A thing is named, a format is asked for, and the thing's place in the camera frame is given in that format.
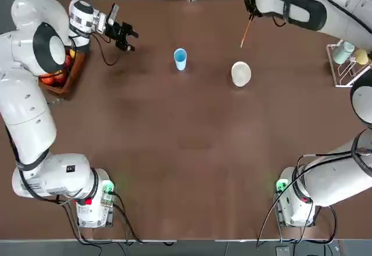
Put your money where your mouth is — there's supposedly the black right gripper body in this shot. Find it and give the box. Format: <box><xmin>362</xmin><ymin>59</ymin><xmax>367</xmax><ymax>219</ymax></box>
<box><xmin>244</xmin><ymin>0</ymin><xmax>258</xmax><ymax>17</ymax></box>

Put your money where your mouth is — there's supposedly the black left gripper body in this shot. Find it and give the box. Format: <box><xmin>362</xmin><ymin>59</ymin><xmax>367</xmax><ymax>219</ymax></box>
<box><xmin>104</xmin><ymin>20</ymin><xmax>126</xmax><ymax>47</ymax></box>

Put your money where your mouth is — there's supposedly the orange brush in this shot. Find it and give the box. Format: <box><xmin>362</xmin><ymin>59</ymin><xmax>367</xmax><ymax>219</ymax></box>
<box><xmin>239</xmin><ymin>16</ymin><xmax>253</xmax><ymax>48</ymax></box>

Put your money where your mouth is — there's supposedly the blue cup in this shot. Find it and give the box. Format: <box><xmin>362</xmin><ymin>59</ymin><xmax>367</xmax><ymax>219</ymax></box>
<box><xmin>173</xmin><ymin>48</ymin><xmax>187</xmax><ymax>72</ymax></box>

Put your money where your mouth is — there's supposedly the green cup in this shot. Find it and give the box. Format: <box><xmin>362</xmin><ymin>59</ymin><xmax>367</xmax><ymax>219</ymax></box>
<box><xmin>332</xmin><ymin>42</ymin><xmax>355</xmax><ymax>64</ymax></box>

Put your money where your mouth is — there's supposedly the yellow cup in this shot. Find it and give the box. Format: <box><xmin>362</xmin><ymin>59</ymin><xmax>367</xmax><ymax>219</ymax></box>
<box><xmin>354</xmin><ymin>49</ymin><xmax>370</xmax><ymax>65</ymax></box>

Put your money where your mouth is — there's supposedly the brown wicker basket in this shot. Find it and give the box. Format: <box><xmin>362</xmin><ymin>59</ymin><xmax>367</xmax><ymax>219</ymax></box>
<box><xmin>38</xmin><ymin>46</ymin><xmax>91</xmax><ymax>99</ymax></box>

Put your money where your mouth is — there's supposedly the cream bowl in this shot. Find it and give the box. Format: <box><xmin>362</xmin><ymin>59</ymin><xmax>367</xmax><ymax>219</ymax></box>
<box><xmin>231</xmin><ymin>61</ymin><xmax>252</xmax><ymax>87</ymax></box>

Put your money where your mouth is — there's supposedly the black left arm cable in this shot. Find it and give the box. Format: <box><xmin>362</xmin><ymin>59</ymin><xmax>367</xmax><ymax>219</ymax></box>
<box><xmin>69</xmin><ymin>33</ymin><xmax>123</xmax><ymax>66</ymax></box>

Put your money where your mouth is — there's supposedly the white wire cup rack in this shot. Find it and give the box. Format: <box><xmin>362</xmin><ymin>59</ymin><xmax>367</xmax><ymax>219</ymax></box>
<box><xmin>326</xmin><ymin>41</ymin><xmax>372</xmax><ymax>88</ymax></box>

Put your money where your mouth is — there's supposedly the black left base cable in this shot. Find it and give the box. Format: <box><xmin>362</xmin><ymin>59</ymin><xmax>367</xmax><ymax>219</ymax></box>
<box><xmin>112</xmin><ymin>191</ymin><xmax>178</xmax><ymax>246</ymax></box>

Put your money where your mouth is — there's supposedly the right base cable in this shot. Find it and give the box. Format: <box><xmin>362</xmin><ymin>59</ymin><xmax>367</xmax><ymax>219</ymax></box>
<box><xmin>257</xmin><ymin>187</ymin><xmax>338</xmax><ymax>250</ymax></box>

